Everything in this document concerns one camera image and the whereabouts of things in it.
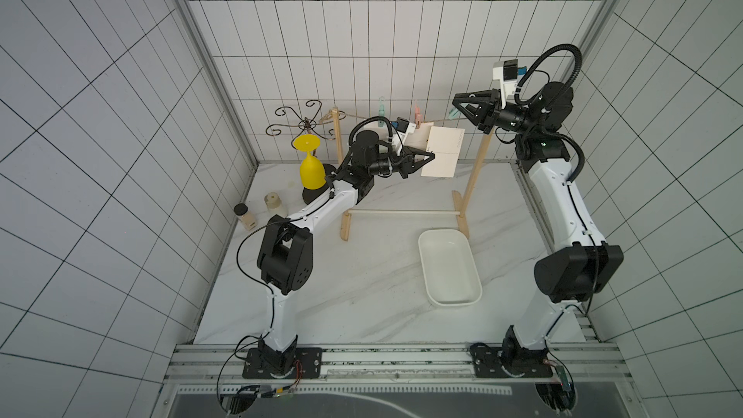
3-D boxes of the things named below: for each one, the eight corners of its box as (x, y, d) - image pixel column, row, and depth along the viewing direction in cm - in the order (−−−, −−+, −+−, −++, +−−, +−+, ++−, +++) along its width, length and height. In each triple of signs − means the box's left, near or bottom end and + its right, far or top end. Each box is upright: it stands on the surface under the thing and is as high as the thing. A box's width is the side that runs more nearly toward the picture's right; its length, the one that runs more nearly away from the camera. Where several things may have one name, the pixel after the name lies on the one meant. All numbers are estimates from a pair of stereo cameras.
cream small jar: (273, 221, 105) (263, 201, 95) (276, 212, 108) (266, 192, 98) (285, 221, 105) (276, 201, 95) (287, 212, 108) (279, 192, 98)
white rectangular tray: (424, 309, 83) (427, 302, 79) (416, 236, 99) (418, 228, 94) (479, 309, 83) (485, 302, 79) (463, 236, 99) (467, 228, 94)
